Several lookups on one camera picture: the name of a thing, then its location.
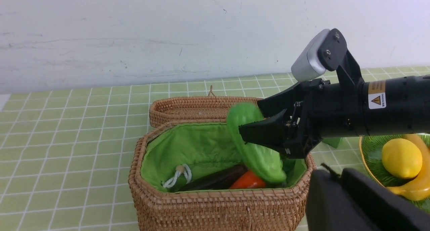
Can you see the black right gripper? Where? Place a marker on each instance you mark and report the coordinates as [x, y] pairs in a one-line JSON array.
[[315, 110]]

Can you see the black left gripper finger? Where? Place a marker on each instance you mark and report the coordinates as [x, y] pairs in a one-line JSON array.
[[351, 201]]

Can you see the green toy bitter gourd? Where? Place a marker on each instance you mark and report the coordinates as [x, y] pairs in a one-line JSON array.
[[262, 161]]

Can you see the red toy chili pepper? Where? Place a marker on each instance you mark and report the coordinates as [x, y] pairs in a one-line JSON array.
[[248, 180]]

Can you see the yellow toy lemon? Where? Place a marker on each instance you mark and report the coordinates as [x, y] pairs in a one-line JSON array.
[[401, 158]]

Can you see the yellow toy banana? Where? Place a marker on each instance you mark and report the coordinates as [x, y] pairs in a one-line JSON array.
[[417, 188]]

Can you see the purple toy eggplant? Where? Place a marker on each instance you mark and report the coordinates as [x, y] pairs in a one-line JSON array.
[[219, 180]]

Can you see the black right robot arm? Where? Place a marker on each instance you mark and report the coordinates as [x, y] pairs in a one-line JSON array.
[[393, 106]]

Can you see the green glass leaf plate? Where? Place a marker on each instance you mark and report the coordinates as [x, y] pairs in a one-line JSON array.
[[370, 149]]

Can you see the green foam cube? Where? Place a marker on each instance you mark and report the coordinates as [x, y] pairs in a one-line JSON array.
[[333, 142]]

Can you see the woven rattan basket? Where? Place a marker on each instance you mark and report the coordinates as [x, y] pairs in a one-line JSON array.
[[205, 146]]

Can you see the woven rattan basket lid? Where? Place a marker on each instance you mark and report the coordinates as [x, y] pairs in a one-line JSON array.
[[193, 108]]

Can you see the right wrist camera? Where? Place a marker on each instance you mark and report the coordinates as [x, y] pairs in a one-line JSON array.
[[325, 52]]

